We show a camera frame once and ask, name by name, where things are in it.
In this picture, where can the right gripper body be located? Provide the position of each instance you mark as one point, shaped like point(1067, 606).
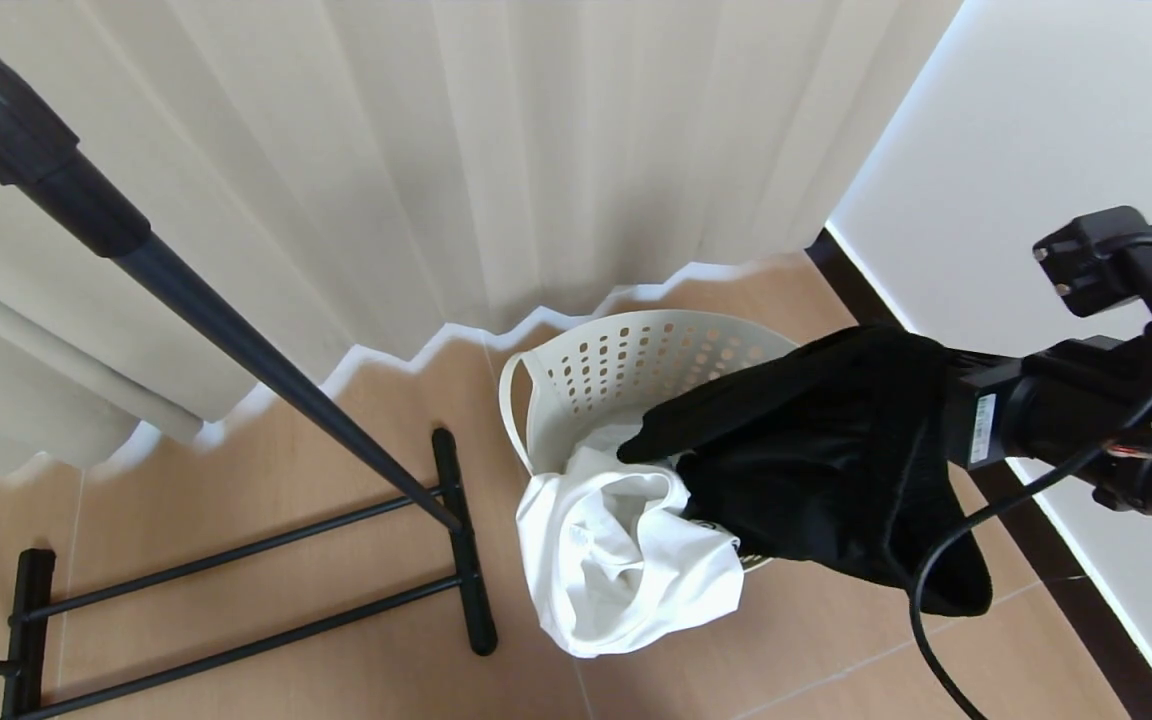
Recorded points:
point(1046, 425)

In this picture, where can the black shorts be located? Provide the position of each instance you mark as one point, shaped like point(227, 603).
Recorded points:
point(816, 450)

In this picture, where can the white laundry basket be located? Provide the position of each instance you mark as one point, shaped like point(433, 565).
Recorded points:
point(636, 370)

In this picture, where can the black clothes rack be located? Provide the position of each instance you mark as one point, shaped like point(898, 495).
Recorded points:
point(86, 220)

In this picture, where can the white garment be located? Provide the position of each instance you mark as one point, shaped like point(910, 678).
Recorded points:
point(616, 570)

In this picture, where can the beige curtain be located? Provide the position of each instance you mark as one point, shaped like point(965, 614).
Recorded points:
point(536, 130)

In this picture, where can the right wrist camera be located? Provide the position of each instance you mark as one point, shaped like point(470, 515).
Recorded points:
point(1096, 260)

